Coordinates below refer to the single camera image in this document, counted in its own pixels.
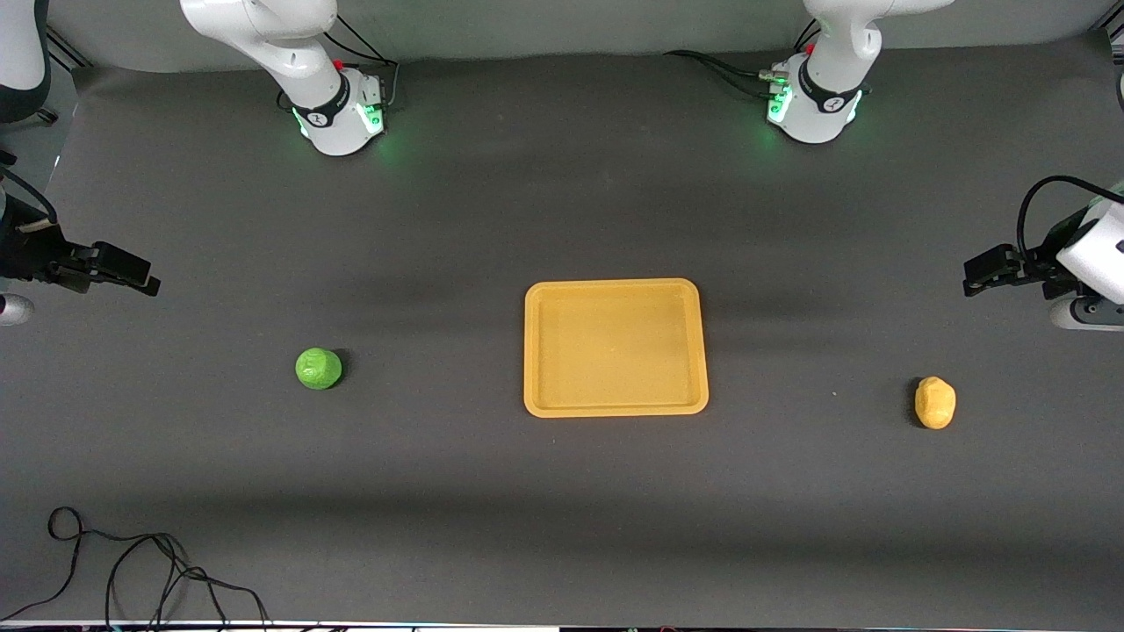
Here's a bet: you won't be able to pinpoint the yellow potato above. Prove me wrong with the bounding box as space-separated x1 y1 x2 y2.
914 376 957 431

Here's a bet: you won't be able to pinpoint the green apple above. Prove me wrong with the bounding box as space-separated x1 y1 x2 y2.
295 348 343 391

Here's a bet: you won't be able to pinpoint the yellow plastic tray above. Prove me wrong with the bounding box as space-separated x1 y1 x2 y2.
523 278 710 419

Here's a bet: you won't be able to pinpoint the dark grey table cover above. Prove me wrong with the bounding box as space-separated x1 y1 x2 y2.
0 33 1124 629

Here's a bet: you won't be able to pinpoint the thin black loose cable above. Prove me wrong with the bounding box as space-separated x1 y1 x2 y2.
0 506 270 629

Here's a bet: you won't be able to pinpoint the black right arm base cables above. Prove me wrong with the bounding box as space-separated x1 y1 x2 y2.
277 16 401 113

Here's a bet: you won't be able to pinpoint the black arm base cables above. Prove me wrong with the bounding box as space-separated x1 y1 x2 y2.
664 18 823 103
277 16 401 113

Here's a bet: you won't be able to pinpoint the black left arm base cables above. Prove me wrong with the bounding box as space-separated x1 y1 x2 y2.
664 18 823 103

